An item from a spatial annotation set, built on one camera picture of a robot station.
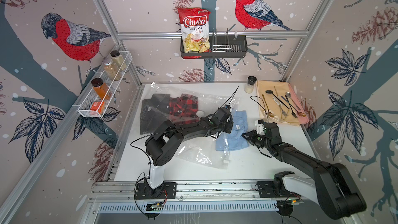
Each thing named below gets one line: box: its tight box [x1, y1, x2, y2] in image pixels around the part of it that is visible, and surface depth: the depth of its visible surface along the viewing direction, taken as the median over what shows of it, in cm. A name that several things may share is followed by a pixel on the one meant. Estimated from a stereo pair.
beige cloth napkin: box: [256, 80, 301, 125], surface depth 109 cm
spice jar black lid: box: [109, 50, 127, 70], surface depth 82 cm
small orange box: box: [90, 101, 106, 114], surface depth 68 cm
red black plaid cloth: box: [168, 93, 200, 124], surface depth 105 cm
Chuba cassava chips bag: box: [177, 7, 212, 59], surface depth 84 cm
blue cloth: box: [215, 109, 250, 151], surface depth 89 cm
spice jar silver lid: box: [103, 58, 120, 81], surface depth 77 cm
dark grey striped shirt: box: [139, 93, 172, 135], surface depth 103 cm
